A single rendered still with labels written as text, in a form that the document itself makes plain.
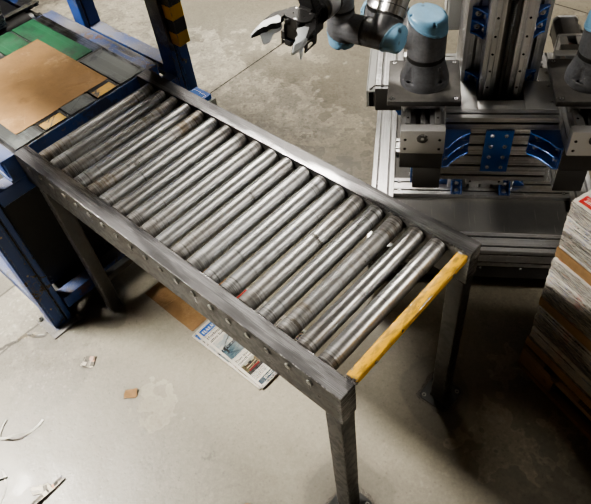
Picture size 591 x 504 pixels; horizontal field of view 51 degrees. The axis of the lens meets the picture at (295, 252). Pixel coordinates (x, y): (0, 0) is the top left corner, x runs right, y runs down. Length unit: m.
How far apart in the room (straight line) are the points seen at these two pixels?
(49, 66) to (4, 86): 0.17
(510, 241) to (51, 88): 1.73
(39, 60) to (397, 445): 1.88
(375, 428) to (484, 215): 0.91
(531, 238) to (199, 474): 1.44
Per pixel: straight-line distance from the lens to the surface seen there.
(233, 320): 1.48
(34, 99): 2.38
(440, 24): 1.92
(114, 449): 2.33
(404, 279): 1.51
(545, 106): 2.16
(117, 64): 2.41
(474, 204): 2.52
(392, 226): 1.62
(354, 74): 3.56
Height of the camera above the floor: 2.00
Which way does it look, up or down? 50 degrees down
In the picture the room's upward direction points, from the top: 9 degrees counter-clockwise
